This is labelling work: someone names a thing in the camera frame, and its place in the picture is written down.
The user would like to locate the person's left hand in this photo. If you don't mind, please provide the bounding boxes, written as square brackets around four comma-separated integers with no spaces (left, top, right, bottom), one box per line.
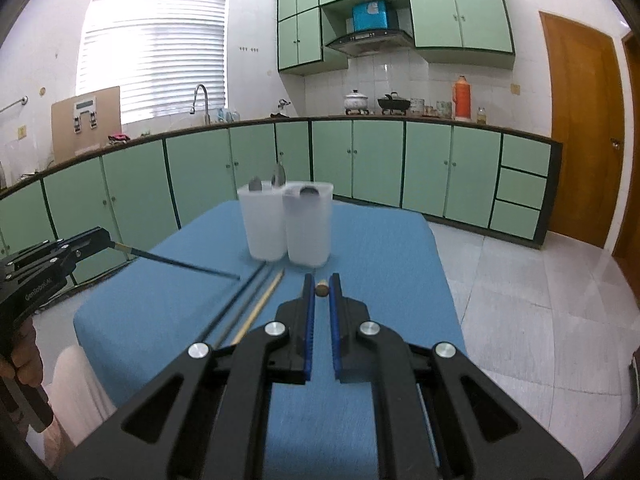
[10,317,46,391]

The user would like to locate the blue box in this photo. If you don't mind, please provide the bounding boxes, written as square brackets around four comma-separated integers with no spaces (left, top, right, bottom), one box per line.
[351,0,390,32]

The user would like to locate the wooden door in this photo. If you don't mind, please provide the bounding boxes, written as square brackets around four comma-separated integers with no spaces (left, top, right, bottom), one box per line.
[539,10,626,248]
[612,25,640,271]

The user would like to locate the grey chopstick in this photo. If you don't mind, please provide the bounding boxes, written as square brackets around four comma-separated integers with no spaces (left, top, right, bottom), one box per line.
[215,271,272,348]

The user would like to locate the green wall cabinets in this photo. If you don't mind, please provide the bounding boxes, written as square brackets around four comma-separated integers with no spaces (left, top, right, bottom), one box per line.
[276,0,516,77]

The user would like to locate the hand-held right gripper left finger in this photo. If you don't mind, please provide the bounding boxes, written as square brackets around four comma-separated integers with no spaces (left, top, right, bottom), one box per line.
[57,272,317,480]

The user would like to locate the range hood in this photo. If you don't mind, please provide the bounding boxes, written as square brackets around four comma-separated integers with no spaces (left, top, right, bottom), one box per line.
[325,29,415,58]

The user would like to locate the green base kitchen cabinets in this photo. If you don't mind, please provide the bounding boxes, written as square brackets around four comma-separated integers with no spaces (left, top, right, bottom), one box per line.
[0,116,563,286]

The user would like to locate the black wok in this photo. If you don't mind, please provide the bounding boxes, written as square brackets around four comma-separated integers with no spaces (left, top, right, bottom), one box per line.
[376,92,412,115]

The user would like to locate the orange thermos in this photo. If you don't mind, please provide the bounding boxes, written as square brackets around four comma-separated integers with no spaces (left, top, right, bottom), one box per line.
[452,75,472,121]

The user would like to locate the white cooking pot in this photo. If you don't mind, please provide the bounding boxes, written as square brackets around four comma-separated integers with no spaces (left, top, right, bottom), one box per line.
[343,89,370,115]

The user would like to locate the blue tablecloth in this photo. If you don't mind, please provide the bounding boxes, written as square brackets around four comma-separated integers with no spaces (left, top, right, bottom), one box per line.
[72,199,468,480]

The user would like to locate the cardboard box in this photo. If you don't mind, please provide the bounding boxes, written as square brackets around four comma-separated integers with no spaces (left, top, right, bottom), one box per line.
[51,86,122,163]

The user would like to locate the white window blind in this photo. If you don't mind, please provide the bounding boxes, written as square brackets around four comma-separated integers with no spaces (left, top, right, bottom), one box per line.
[75,0,231,126]

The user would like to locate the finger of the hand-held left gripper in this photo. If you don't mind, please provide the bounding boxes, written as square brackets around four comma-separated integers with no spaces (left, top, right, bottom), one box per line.
[55,240,115,275]
[10,227,111,271]

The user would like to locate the white two-compartment utensil holder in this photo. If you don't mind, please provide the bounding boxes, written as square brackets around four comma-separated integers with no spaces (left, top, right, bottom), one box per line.
[237,180,334,267]

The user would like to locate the metal kitchen faucet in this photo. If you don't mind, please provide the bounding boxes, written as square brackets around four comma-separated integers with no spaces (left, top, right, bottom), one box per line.
[190,84,211,126]

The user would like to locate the dark blue chopstick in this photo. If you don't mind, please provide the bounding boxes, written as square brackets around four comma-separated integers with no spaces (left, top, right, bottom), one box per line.
[197,264,267,342]
[114,242,242,281]

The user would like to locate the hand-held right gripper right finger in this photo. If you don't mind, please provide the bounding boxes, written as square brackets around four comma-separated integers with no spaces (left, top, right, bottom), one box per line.
[327,272,586,480]

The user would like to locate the black flat case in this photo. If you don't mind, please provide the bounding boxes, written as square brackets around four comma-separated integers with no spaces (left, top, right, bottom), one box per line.
[627,345,640,411]

